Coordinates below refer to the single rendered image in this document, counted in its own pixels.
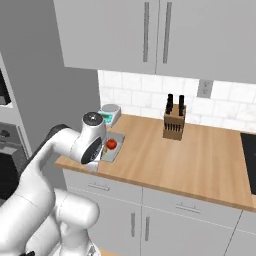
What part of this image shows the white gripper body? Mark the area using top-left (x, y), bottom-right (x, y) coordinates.
top-left (87, 161), bottom-right (101, 173)

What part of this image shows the red tomato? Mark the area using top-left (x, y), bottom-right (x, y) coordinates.
top-left (105, 138), bottom-right (118, 150)

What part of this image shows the clear vegetable container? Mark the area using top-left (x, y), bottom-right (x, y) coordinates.
top-left (99, 130), bottom-right (126, 164)

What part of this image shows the grey drawer front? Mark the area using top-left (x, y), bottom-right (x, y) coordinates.
top-left (237, 209), bottom-right (256, 235)
top-left (141, 186), bottom-right (243, 231)
top-left (62, 168), bottom-right (144, 205)

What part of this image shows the white kitchen scale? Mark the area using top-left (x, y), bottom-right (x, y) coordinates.
top-left (97, 103), bottom-right (122, 128)

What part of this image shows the grey base cupboard door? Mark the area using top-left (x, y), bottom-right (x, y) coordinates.
top-left (224, 229), bottom-right (256, 256)
top-left (139, 206), bottom-right (240, 256)
top-left (66, 187), bottom-right (143, 256)

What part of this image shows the wooden knife block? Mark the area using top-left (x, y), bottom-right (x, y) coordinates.
top-left (162, 103), bottom-right (187, 141)

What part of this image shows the black built-in microwave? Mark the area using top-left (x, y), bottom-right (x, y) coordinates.
top-left (0, 68), bottom-right (13, 107)

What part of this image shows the black hob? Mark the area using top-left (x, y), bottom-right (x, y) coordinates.
top-left (240, 131), bottom-right (256, 198)

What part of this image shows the grey drawer handle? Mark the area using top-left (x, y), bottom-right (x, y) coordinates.
top-left (87, 182), bottom-right (111, 192)
top-left (175, 202), bottom-right (202, 214)

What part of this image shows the grey base cupboard handle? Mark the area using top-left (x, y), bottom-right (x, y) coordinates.
top-left (144, 216), bottom-right (151, 242)
top-left (130, 212), bottom-right (137, 239)

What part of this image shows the black knife handle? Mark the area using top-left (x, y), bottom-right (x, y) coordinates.
top-left (178, 94), bottom-right (186, 117)
top-left (165, 93), bottom-right (175, 115)

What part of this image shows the grey wall cupboard door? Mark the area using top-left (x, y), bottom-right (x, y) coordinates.
top-left (53, 0), bottom-right (161, 76)
top-left (155, 0), bottom-right (256, 85)

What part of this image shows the grey wall outlet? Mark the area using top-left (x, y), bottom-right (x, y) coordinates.
top-left (196, 78), bottom-right (214, 100)

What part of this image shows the grey wall cupboard handle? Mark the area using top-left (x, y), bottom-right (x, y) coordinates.
top-left (142, 1), bottom-right (150, 64)
top-left (162, 1), bottom-right (173, 65)

